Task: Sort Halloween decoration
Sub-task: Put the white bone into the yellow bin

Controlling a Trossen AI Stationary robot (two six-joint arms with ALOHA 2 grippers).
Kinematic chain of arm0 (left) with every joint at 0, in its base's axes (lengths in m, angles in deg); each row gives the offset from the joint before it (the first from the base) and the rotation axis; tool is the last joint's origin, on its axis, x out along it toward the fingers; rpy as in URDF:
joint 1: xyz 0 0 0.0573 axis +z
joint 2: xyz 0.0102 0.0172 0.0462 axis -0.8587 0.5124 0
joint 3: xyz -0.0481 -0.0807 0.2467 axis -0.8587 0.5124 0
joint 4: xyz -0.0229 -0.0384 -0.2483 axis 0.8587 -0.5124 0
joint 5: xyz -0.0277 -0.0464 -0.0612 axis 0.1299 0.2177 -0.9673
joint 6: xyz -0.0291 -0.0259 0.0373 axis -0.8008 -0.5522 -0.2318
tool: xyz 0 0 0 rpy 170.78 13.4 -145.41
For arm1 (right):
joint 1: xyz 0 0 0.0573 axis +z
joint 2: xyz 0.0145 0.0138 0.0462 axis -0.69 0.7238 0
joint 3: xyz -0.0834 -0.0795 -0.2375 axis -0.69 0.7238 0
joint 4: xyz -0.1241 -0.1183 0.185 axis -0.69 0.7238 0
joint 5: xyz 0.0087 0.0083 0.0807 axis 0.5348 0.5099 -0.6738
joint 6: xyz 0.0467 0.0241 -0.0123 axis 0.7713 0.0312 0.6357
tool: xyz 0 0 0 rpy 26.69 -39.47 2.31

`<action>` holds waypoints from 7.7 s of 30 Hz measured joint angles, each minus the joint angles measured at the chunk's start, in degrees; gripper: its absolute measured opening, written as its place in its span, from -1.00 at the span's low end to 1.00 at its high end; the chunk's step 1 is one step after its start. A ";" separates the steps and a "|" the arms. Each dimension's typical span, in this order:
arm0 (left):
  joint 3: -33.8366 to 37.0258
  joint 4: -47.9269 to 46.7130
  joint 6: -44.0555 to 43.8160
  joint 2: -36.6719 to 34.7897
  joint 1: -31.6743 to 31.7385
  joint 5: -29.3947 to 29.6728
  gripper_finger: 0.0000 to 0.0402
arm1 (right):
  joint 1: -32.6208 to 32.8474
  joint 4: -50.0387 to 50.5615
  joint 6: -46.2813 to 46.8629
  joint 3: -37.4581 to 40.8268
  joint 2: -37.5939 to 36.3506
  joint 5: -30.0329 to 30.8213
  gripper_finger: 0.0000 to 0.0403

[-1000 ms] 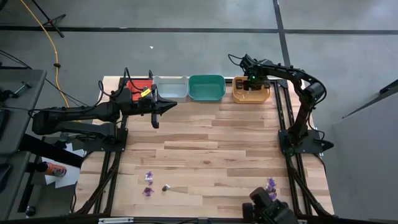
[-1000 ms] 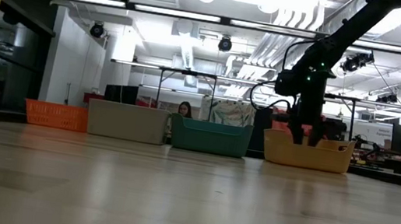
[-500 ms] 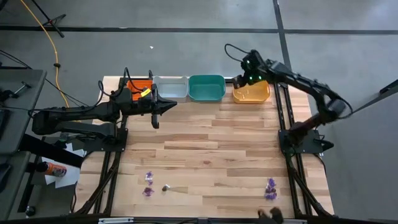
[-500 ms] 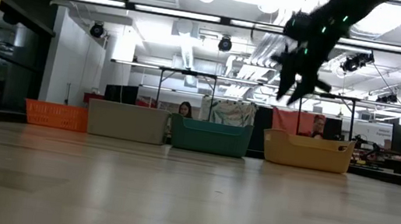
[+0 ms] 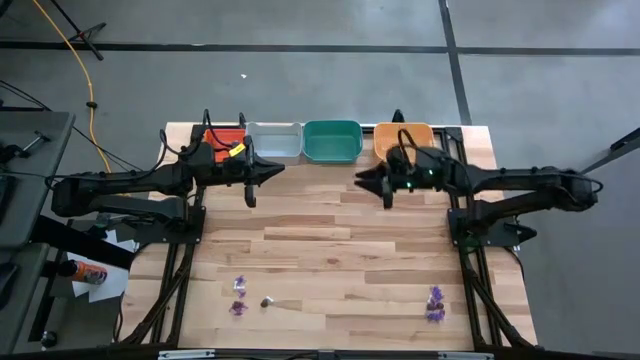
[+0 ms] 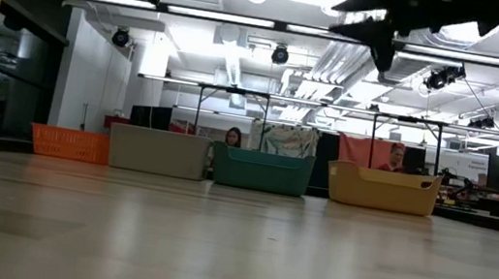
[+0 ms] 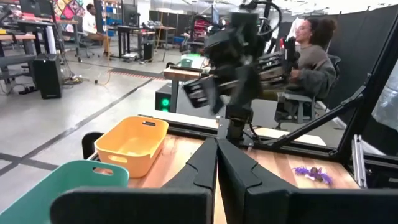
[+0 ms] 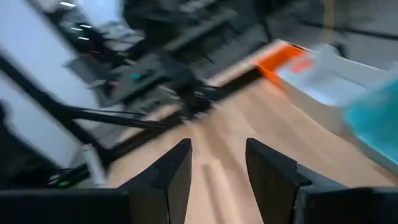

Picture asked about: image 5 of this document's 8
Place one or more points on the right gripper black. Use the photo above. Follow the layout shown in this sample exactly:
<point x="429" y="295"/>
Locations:
<point x="425" y="175"/>

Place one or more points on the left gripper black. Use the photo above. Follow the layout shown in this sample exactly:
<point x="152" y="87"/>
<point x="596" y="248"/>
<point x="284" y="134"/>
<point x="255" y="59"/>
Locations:
<point x="230" y="167"/>

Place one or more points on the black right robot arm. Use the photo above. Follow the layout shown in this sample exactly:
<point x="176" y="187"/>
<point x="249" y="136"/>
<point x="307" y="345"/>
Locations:
<point x="525" y="182"/>

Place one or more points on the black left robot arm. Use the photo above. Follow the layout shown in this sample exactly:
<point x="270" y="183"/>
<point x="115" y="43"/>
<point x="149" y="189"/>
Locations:
<point x="100" y="192"/>

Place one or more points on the yellow label tag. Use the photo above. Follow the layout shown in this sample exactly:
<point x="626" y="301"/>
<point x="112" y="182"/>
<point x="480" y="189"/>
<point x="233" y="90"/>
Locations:
<point x="237" y="149"/>

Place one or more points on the grey plastic bin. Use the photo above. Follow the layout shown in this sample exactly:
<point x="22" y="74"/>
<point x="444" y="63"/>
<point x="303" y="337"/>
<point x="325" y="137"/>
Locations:
<point x="274" y="140"/>

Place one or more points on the orange mesh basket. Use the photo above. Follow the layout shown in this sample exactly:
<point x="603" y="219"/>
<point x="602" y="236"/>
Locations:
<point x="222" y="137"/>

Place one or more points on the yellow plastic bin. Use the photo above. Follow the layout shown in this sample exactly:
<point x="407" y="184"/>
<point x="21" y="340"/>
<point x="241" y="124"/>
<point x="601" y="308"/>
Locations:
<point x="387" y="137"/>

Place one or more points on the black table clamp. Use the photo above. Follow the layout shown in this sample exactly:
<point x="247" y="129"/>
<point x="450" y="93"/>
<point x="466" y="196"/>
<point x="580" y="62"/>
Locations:
<point x="242" y="120"/>
<point x="398" y="117"/>

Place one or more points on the green plastic bin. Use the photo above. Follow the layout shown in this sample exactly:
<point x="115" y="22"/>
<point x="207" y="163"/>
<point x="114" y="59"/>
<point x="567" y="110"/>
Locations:
<point x="332" y="142"/>

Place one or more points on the white paper sheets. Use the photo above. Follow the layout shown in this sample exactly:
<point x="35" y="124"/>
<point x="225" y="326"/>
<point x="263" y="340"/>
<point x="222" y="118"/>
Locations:
<point x="107" y="287"/>

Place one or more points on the black diagonal beam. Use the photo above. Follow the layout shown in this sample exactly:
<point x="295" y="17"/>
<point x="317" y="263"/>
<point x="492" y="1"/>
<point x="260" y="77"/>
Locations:
<point x="80" y="242"/>

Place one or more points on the orange can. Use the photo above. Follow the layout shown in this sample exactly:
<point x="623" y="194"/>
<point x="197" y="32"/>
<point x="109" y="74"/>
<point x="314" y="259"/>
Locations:
<point x="90" y="273"/>

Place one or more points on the grey side table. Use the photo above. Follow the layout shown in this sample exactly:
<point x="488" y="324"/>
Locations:
<point x="35" y="150"/>

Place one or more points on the black tripod stand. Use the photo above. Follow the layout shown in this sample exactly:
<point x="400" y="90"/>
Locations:
<point x="80" y="34"/>

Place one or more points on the grey and black stand leg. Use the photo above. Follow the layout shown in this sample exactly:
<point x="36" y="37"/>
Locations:
<point x="625" y="142"/>

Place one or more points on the black caster wheel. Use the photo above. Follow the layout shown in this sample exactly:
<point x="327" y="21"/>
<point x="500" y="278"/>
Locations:
<point x="48" y="339"/>

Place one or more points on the black aluminium table frame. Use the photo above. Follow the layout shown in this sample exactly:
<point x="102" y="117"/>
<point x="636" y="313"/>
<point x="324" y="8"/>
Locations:
<point x="196" y="132"/>

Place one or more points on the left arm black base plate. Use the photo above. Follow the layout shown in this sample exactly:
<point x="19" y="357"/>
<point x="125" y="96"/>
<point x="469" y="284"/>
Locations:
<point x="170" y="237"/>

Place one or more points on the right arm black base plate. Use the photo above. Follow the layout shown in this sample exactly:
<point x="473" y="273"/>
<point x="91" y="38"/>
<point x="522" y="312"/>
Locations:
<point x="492" y="240"/>

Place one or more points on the silver metal bracket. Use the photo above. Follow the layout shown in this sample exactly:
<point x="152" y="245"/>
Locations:
<point x="185" y="354"/>
<point x="465" y="356"/>

